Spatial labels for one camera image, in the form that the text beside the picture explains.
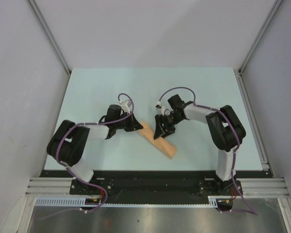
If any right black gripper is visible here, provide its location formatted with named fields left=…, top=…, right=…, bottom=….
left=154, top=112, right=183, bottom=139

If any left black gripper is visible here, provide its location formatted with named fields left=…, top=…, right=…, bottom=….
left=114, top=111, right=143, bottom=132

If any orange cloth napkin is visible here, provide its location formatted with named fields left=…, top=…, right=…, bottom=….
left=139, top=121, right=178, bottom=159

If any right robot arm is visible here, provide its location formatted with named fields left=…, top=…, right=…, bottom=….
left=153, top=95, right=246, bottom=195

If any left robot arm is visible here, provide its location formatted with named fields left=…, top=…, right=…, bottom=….
left=47, top=104, right=143, bottom=194

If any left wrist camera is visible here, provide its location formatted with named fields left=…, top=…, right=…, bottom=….
left=118, top=100, right=131, bottom=114

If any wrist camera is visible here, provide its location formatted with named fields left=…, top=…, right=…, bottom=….
left=155, top=100, right=167, bottom=116
left=118, top=100, right=131, bottom=114

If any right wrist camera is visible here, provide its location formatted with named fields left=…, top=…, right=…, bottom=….
left=155, top=100, right=167, bottom=116

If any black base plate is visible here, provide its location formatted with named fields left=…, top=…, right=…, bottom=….
left=70, top=170, right=243, bottom=205

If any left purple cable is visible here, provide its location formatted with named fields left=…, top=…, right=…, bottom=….
left=56, top=93, right=136, bottom=212

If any purple cable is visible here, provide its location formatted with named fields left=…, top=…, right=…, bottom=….
left=56, top=93, right=136, bottom=212
left=157, top=87, right=258, bottom=215

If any grey slotted cable duct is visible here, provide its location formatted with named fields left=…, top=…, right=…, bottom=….
left=35, top=195, right=233, bottom=208

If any right aluminium side rail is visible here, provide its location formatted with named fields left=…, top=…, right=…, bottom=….
left=234, top=69, right=273, bottom=173

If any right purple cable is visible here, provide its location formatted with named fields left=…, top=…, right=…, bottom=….
left=157, top=87, right=258, bottom=215

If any left aluminium frame post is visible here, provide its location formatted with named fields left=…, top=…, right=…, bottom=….
left=24, top=0, right=72, bottom=75

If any aluminium frame post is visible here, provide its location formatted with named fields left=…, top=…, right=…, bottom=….
left=24, top=0, right=72, bottom=75
left=239, top=0, right=285, bottom=73

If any right aluminium frame post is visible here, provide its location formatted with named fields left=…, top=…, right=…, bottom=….
left=239, top=0, right=285, bottom=73

